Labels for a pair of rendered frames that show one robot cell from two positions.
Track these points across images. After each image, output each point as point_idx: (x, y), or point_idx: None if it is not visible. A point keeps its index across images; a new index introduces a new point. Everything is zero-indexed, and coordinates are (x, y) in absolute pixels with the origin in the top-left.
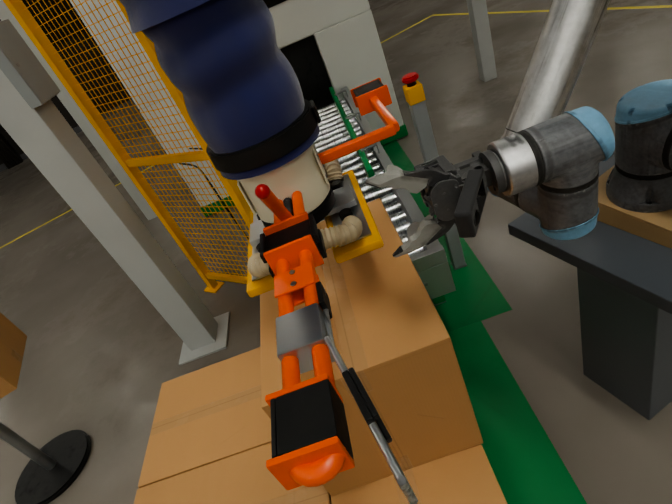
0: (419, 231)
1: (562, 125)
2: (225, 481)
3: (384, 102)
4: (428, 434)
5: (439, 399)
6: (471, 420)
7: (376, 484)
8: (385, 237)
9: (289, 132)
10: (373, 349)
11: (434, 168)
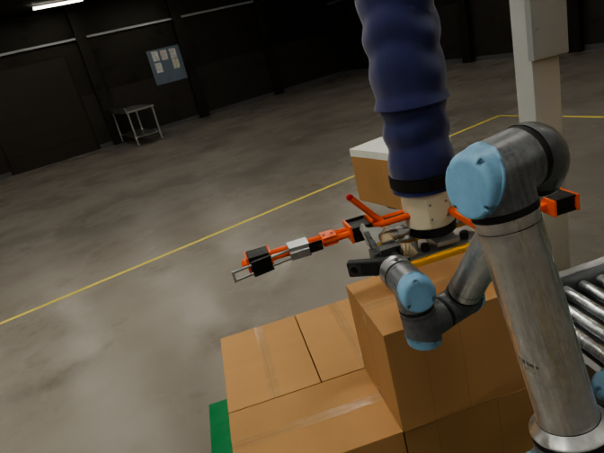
0: None
1: (400, 271)
2: None
3: (550, 212)
4: (385, 386)
5: (385, 369)
6: (396, 405)
7: (372, 386)
8: (487, 293)
9: (403, 183)
10: (377, 310)
11: (373, 242)
